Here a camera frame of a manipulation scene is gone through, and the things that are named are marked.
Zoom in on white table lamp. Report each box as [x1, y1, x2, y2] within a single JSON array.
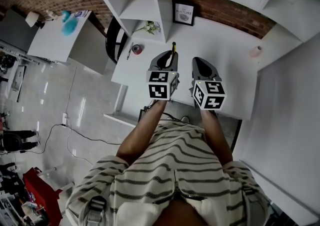
[[24, 11, 46, 30]]

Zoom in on black framed leaf picture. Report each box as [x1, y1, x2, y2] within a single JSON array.
[[172, 2, 196, 27]]

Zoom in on white cabinet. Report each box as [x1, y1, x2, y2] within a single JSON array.
[[234, 32, 320, 226]]

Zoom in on grey buckle strap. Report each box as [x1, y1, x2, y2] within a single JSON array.
[[86, 195, 108, 226]]

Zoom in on grey metal cabinet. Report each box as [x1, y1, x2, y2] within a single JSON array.
[[0, 7, 38, 53]]

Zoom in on person's right forearm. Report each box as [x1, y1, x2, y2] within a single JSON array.
[[199, 109, 235, 168]]

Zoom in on white drawer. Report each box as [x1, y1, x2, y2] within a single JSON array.
[[103, 83, 141, 128]]

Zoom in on black battery box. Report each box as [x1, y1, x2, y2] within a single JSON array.
[[138, 106, 151, 124]]

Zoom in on person's left forearm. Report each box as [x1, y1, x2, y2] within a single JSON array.
[[116, 99, 168, 168]]

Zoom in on red table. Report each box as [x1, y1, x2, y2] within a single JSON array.
[[22, 166, 75, 226]]

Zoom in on black floor cable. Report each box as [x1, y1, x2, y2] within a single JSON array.
[[19, 123, 123, 156]]

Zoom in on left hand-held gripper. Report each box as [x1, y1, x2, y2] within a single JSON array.
[[146, 50, 181, 101]]

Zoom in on low white rack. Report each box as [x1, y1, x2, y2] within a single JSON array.
[[3, 59, 27, 103]]

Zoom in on artificial purple flowers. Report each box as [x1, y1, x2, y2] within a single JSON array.
[[134, 20, 162, 36]]

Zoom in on yellow utility knife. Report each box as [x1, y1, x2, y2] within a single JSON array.
[[166, 41, 178, 70]]

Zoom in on white desk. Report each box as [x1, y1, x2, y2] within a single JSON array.
[[110, 16, 303, 121]]

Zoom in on white pen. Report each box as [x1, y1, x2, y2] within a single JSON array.
[[126, 41, 134, 61]]

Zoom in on person's striped shirt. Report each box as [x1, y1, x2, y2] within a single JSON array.
[[65, 119, 271, 226]]

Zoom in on white side table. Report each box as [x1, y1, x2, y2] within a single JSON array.
[[26, 9, 110, 76]]

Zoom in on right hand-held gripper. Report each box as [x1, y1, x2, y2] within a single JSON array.
[[191, 56, 228, 111]]

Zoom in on red tape roll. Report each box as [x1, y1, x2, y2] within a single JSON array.
[[131, 43, 144, 56]]

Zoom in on teal plush object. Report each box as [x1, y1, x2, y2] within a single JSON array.
[[61, 9, 80, 37]]

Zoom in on black chair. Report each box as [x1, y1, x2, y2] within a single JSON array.
[[104, 16, 129, 65]]

